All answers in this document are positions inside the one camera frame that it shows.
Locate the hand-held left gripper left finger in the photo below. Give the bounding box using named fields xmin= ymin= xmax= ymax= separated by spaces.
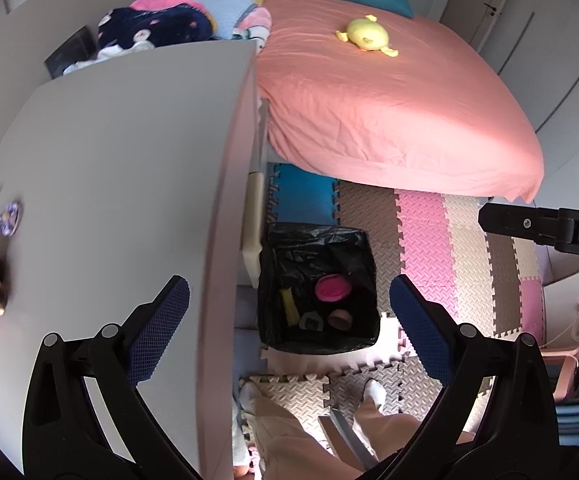
xmin=22 ymin=275 xmax=205 ymax=480

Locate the beige foam edge guard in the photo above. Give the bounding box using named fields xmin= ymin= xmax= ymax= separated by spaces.
xmin=240 ymin=170 xmax=266 ymax=288

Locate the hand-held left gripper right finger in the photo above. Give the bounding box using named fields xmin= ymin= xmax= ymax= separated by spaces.
xmin=364 ymin=274 xmax=560 ymax=480

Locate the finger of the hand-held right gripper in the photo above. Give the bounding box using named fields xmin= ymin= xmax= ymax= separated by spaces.
xmin=478 ymin=202 xmax=563 ymax=252

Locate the trash bin with black bag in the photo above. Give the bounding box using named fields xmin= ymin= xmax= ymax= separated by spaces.
xmin=258 ymin=222 xmax=381 ymax=356

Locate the navy printed blanket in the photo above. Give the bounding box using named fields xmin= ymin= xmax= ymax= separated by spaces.
xmin=96 ymin=5 xmax=215 ymax=53

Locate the yellow plush toy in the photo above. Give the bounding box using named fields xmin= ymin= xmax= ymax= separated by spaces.
xmin=334 ymin=15 xmax=400 ymax=58

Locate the pink and white towel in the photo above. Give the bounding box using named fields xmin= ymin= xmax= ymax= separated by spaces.
xmin=234 ymin=5 xmax=272 ymax=46

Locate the grey metal bar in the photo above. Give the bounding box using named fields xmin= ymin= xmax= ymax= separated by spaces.
xmin=319 ymin=407 xmax=377 ymax=472

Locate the light blue knitted blanket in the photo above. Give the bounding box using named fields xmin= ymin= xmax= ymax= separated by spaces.
xmin=186 ymin=0 xmax=270 ymax=41

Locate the foam puzzle floor mat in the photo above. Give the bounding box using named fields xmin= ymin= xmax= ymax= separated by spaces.
xmin=239 ymin=162 xmax=545 ymax=441

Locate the small purple trinket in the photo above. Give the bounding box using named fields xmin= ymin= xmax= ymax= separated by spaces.
xmin=0 ymin=201 xmax=23 ymax=236

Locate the blue striped rug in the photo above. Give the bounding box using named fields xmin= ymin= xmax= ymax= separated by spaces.
xmin=554 ymin=402 xmax=579 ymax=448

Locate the bright pink cloth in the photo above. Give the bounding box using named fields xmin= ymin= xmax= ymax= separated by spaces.
xmin=129 ymin=0 xmax=205 ymax=13

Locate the person's right leg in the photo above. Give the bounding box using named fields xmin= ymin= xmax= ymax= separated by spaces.
xmin=354 ymin=377 xmax=470 ymax=463

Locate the white cloth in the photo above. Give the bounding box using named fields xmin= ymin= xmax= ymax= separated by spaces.
xmin=64 ymin=42 xmax=155 ymax=73

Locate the pink stool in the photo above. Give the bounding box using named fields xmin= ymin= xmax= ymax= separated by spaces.
xmin=539 ymin=347 xmax=579 ymax=403

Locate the bed with pink sheet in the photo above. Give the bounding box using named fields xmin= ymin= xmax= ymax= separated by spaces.
xmin=254 ymin=0 xmax=544 ymax=203

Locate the pink round lid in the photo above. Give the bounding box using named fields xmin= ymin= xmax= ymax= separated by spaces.
xmin=316 ymin=275 xmax=353 ymax=303

